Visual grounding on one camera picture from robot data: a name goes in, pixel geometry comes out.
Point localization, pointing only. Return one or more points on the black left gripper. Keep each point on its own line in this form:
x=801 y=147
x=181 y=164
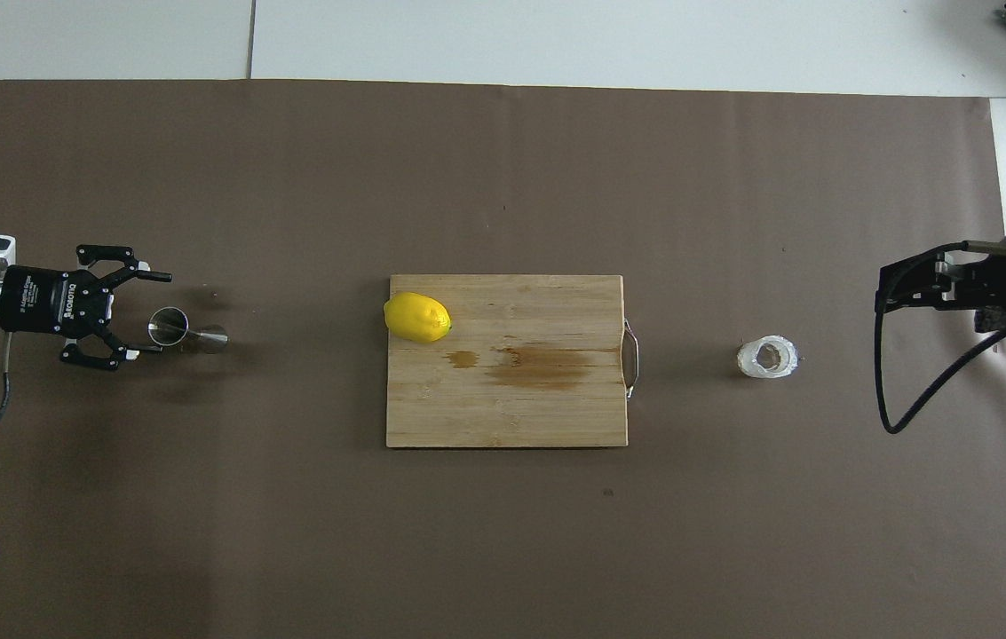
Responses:
x=50 y=300

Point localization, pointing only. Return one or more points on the steel double jigger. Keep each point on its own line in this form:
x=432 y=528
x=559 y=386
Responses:
x=172 y=326

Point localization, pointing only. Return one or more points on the clear textured glass cup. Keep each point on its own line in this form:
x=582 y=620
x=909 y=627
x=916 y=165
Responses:
x=746 y=359

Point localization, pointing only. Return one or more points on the brown paper table mat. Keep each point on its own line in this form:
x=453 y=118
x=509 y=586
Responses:
x=289 y=532

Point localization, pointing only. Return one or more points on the yellow lemon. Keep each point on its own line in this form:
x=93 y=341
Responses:
x=418 y=318

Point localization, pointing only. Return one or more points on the wooden cutting board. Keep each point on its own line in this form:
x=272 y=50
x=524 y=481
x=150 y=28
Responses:
x=511 y=408

